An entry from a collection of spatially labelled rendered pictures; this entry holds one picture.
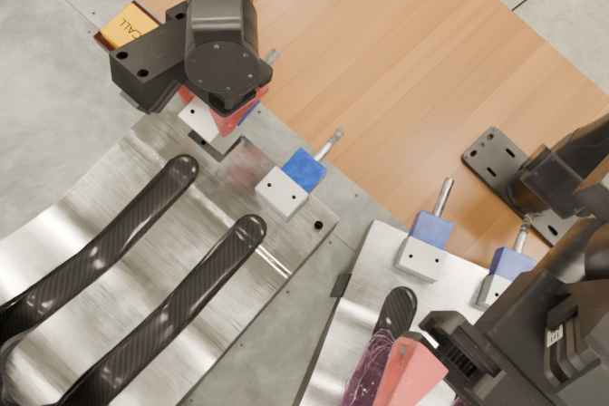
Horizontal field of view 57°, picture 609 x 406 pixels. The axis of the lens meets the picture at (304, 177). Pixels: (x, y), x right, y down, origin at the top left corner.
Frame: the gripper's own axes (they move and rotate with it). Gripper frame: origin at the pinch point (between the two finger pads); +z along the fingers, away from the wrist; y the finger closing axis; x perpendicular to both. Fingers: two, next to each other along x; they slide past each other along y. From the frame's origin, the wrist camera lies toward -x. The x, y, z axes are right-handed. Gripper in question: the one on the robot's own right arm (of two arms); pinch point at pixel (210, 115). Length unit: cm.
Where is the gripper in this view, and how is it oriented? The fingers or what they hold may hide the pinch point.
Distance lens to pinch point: 63.5
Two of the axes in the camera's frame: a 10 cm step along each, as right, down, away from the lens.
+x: 6.4, -5.6, 5.3
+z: -1.9, 5.5, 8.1
